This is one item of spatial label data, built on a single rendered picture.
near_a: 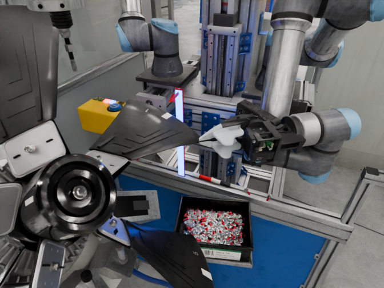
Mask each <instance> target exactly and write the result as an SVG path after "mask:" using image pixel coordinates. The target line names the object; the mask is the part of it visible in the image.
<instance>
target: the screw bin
mask: <svg viewBox="0 0 384 288"><path fill-rule="evenodd" d="M186 208H192V209H197V208H199V209H204V210H211V209H213V210H216V211H229V212H236V213H243V217H244V218H245V220H243V222H244V226H243V229H244V235H246V236H245V237H244V242H245V246H236V245H226V244H220V243H209V242H198V243H199V245H200V247H201V249H202V251H203V254H204V256H205V257H206V258H216V259H226V260H232V261H242V262H249V259H250V255H251V252H252V251H254V248H253V232H252V224H251V210H250V201H240V200H232V199H220V198H207V197H195V196H187V195H181V198H180V202H179V208H178V213H177V218H176V222H175V227H174V232H176V233H182V228H183V220H184V217H185V216H184V215H185V211H186Z"/></svg>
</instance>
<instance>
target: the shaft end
mask: <svg viewBox="0 0 384 288"><path fill-rule="evenodd" d="M73 195H74V196H75V197H76V199H84V198H85V197H86V196H87V189H86V188H85V187H84V186H82V185H78V186H76V187H75V188H74V189H73Z"/></svg>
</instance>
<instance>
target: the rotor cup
mask: <svg viewBox="0 0 384 288"><path fill-rule="evenodd" d="M14 181H22V182H23V184H22V194H21V199H20V203H19V208H18V212H17V217H16V221H15V226H14V229H13V231H12V232H10V233H8V234H6V235H5V236H6V238H7V239H8V240H9V241H10V242H11V243H12V244H14V245H15V246H16V247H18V248H20V249H22V250H24V251H28V252H31V253H36V252H37V247H38V242H39V239H40V238H43V239H49V240H51V241H54V242H56V243H60V244H62V245H64V246H65V248H67V247H69V246H70V245H72V244H73V243H74V242H76V241H77V240H78V239H79V238H80V237H81V236H82V235H85V234H89V233H92V232H94V231H96V230H97V229H99V228H100V227H101V226H102V225H104V224H105V223H106V222H107V220H108V219H109V218H110V217H111V215H112V213H113V211H114V209H115V205H116V202H117V188H116V184H115V181H114V178H113V176H112V174H111V173H110V172H109V170H108V169H107V167H106V166H105V165H104V164H102V163H101V162H100V161H99V160H97V159H95V158H93V157H91V156H88V155H84V154H66V155H62V156H60V157H57V158H55V159H53V160H52V161H50V162H49V163H48V164H46V165H45V166H44V167H43V168H41V169H40V170H38V171H36V172H34V173H32V174H30V175H28V176H26V177H24V178H22V179H19V178H17V179H15V180H14ZM14 181H13V182H14ZM78 185H82V186H84V187H85V188H86V189H87V196H86V197H85V198H84V199H76V197H75V196H74V195H73V189H74V188H75V187H76V186H78ZM32 196H33V201H34V202H32V203H30V204H29V205H27V206H25V201H26V200H27V199H29V198H30V197H32ZM68 235H71V236H73V237H71V238H68V239H60V238H63V237H66V236H68Z"/></svg>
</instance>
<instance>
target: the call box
mask: <svg viewBox="0 0 384 288"><path fill-rule="evenodd" d="M110 105H111V103H109V102H108V103H106V102H103V101H102V102H101V101H98V100H97V101H96V100H93V99H91V100H89V101H88V102H86V103H84V104H83V105H81V106H80V107H78V108H77V110H78V114H79V118H80V120H81V124H82V128H83V129H84V130H87V131H90V132H94V133H98V134H103V133H104V132H105V130H106V129H107V128H108V127H109V126H110V124H111V123H112V121H113V120H114V119H115V118H116V116H117V115H118V113H119V112H120V111H121V109H122V108H123V107H124V105H125V103H124V104H123V105H121V109H119V110H116V111H111V110H109V106H110Z"/></svg>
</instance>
